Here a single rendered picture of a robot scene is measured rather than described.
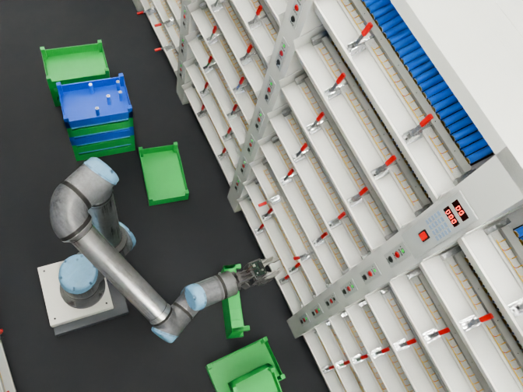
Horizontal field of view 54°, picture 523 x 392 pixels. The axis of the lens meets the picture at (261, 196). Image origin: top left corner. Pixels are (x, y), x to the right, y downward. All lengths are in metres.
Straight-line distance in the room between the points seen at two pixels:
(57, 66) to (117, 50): 0.41
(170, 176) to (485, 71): 1.91
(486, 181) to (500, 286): 0.25
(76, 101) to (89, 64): 0.38
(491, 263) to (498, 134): 0.31
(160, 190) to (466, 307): 1.74
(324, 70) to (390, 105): 0.31
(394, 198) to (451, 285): 0.26
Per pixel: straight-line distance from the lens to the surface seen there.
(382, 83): 1.29
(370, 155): 1.41
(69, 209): 1.63
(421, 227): 1.28
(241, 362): 2.47
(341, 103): 1.46
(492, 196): 1.08
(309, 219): 1.90
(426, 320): 1.52
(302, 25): 1.49
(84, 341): 2.48
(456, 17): 1.15
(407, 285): 1.52
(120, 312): 2.42
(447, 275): 1.36
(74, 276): 2.16
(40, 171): 2.77
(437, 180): 1.22
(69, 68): 2.87
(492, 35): 1.17
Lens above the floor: 2.43
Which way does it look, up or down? 64 degrees down
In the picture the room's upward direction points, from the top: 25 degrees clockwise
